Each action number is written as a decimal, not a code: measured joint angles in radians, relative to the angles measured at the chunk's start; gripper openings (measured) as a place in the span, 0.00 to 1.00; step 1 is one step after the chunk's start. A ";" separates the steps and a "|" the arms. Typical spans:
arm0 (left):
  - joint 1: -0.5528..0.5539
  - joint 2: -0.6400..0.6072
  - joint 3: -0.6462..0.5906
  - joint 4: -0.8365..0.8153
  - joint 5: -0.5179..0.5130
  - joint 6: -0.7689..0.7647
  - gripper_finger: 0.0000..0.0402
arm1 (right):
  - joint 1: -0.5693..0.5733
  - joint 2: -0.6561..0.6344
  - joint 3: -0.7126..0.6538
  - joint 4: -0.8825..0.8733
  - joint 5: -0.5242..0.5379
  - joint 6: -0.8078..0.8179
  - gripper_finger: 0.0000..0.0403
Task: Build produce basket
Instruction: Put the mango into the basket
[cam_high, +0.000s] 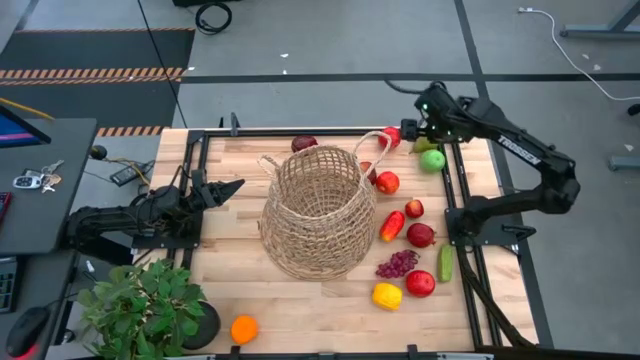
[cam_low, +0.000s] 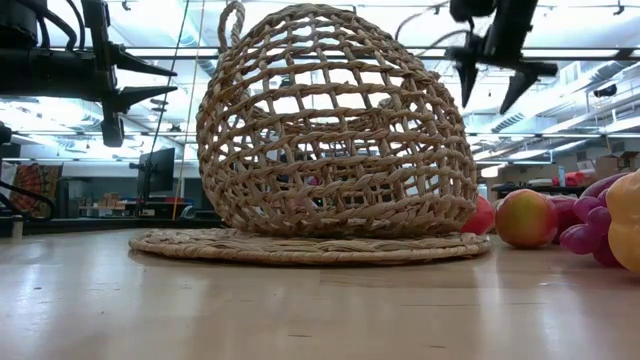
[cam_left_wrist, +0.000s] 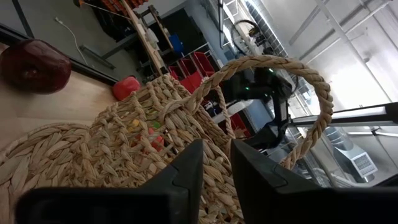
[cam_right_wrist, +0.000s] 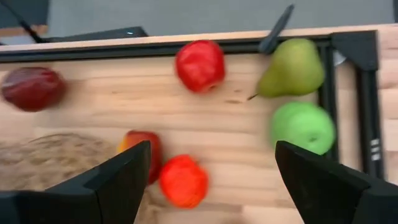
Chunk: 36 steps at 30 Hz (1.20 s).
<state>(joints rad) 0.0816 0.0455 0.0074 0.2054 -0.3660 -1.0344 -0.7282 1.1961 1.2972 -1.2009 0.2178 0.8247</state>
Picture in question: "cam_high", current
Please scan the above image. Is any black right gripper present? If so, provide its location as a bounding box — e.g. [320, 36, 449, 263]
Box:
[399, 84, 464, 144]

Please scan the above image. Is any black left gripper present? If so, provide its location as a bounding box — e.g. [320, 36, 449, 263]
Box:
[185, 168, 246, 211]

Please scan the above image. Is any green pear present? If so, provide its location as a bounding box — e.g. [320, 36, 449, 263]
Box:
[409, 137, 440, 155]

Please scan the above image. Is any bright green apple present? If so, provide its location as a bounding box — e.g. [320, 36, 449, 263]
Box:
[418, 148, 447, 175]

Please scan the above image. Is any red tomato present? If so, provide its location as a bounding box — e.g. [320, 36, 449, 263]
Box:
[375, 170, 401, 196]

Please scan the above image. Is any small red apple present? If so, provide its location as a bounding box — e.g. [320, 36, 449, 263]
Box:
[404, 198, 426, 220]

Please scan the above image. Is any dark maroon apple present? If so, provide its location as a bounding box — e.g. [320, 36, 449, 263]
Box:
[291, 134, 319, 154]

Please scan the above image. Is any crimson pomegranate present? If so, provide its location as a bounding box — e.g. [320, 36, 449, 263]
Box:
[406, 222, 437, 249]

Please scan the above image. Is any open-weave seagrass basket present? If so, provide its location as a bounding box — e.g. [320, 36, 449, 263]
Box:
[257, 130, 394, 275]

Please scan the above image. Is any purple grape bunch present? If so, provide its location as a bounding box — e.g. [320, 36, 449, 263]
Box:
[375, 249, 421, 280]

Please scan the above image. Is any orange fruit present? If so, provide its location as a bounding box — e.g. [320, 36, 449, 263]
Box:
[230, 314, 260, 346]

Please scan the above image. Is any green cucumber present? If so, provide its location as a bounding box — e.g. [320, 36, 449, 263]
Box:
[436, 243, 455, 284]

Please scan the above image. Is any large red apple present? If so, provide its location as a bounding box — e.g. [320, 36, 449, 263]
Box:
[405, 269, 437, 299]

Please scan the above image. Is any yellow bell pepper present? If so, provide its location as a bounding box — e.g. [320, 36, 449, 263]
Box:
[371, 282, 404, 312]

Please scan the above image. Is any black power adapter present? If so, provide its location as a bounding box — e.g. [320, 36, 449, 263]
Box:
[109, 162, 154, 187]

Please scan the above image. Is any black plant pot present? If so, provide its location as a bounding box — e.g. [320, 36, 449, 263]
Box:
[180, 299, 222, 351]

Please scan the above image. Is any green leafy plant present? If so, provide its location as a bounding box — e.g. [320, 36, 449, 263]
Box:
[76, 258, 209, 360]

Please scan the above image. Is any black desk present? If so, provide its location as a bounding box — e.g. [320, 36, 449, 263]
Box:
[0, 118, 99, 360]

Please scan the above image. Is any bunch of keys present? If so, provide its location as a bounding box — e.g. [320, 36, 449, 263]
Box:
[39, 159, 65, 194]

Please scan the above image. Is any black hazard-striped floor mat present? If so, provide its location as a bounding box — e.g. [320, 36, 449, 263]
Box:
[0, 27, 196, 139]

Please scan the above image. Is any grey car key fob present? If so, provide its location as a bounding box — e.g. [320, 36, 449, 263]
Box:
[12, 172, 42, 190]

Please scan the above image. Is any computer monitor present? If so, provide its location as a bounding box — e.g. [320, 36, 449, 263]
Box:
[0, 103, 52, 150]

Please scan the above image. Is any grey furniture foot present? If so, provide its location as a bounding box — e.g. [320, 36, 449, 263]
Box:
[608, 154, 640, 172]

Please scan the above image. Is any black keyboard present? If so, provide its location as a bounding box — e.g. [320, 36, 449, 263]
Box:
[0, 257, 20, 315]

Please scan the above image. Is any black computer mouse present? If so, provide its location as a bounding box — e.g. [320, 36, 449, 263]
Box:
[4, 305, 51, 359]

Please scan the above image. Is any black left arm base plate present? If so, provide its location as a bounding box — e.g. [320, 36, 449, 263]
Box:
[130, 199, 204, 250]

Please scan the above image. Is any black aluminium rig frame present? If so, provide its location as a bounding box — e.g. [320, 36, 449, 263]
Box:
[172, 112, 506, 360]

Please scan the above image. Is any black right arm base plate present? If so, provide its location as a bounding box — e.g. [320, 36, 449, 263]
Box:
[444, 207, 537, 247]

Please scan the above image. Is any thin black floor cable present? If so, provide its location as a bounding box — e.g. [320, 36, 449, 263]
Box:
[136, 0, 189, 129]

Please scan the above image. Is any white cable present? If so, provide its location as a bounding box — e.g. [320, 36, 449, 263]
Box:
[518, 5, 640, 102]

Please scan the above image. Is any coiled black cable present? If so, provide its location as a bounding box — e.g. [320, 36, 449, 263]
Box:
[194, 1, 234, 36]

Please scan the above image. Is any black cable sleeve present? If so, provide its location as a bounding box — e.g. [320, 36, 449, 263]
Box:
[457, 244, 539, 349]

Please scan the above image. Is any grey desk leg frame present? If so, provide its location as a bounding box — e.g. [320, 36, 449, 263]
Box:
[559, 0, 640, 40]

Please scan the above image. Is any yellow cable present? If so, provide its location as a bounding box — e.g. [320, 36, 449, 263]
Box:
[0, 97, 55, 121]

